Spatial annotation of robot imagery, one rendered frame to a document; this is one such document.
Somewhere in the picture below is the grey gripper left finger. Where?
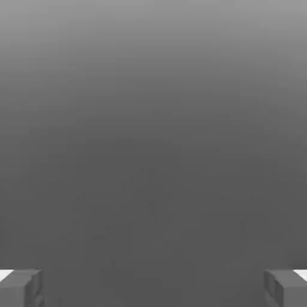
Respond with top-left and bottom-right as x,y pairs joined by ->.
0,268 -> 46,307

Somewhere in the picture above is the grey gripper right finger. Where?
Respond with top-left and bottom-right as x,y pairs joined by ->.
263,268 -> 307,307

